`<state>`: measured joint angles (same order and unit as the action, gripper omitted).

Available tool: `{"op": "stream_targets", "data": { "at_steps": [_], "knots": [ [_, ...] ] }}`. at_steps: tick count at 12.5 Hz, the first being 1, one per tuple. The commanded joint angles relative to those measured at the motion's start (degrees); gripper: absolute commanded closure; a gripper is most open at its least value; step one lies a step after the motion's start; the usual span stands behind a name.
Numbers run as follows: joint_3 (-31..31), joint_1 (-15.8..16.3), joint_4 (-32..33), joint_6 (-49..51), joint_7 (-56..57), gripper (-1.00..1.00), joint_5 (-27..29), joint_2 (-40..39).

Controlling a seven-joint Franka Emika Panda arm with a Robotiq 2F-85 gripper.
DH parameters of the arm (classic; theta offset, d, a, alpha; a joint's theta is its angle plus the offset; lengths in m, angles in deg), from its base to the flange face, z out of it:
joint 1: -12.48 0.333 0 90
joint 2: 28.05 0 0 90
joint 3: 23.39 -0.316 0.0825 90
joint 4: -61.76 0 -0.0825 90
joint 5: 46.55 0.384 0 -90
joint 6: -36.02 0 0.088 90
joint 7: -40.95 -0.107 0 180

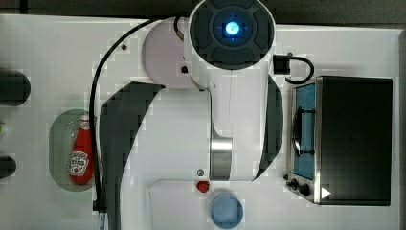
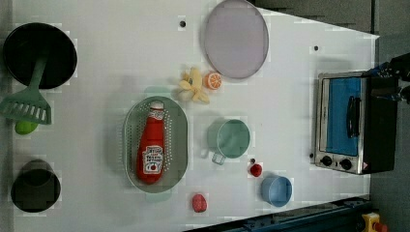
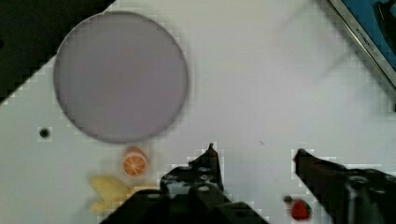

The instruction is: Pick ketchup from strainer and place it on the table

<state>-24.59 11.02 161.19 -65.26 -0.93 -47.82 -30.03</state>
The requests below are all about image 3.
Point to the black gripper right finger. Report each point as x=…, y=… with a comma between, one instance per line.
x=349, y=196

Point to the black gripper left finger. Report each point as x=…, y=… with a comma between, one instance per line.
x=191, y=194

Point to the red strawberry toy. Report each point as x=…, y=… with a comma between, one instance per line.
x=300, y=210

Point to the orange slice toy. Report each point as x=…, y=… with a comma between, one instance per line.
x=135, y=162

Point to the peeled banana toy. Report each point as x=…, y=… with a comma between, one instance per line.
x=112, y=193

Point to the grey round plate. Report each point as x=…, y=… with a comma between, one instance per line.
x=120, y=77

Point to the silver toaster oven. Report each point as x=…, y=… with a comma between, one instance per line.
x=372, y=24

